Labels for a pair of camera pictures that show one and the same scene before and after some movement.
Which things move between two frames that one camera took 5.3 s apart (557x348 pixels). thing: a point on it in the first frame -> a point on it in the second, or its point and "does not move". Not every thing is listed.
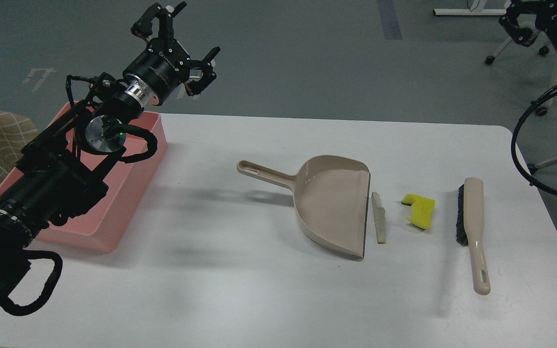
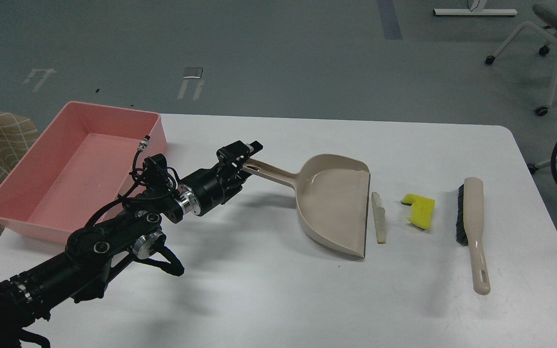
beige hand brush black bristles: x=470 y=231 does not move
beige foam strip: x=379 y=218 does not move
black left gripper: x=159 y=70 -> x=209 y=187
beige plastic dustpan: x=331 y=194 does not move
